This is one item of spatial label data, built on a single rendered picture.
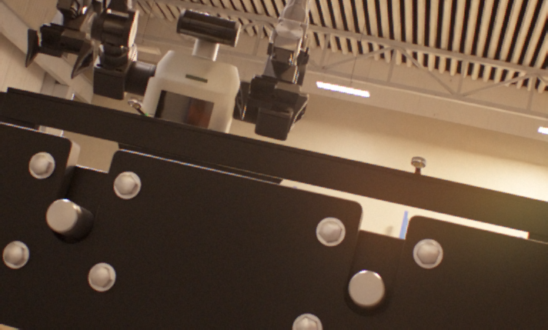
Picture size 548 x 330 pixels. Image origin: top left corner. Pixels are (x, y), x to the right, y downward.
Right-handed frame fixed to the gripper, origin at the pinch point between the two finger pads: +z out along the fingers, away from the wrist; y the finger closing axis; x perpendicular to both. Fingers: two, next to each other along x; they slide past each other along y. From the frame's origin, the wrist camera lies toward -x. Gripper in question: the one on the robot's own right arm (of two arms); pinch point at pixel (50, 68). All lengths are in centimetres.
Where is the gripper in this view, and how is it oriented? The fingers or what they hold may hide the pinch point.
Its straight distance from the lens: 199.6
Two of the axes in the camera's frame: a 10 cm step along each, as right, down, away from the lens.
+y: 9.7, 2.4, -0.2
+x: -1.5, 6.3, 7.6
